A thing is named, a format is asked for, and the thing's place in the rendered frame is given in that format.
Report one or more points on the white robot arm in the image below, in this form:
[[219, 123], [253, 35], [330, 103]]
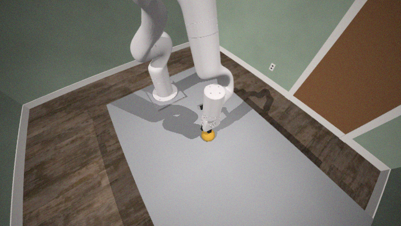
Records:
[[200, 17]]

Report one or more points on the gold dome bell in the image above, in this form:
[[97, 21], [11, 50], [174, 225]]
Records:
[[208, 136]]

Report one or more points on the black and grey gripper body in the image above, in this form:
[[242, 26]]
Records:
[[208, 125]]

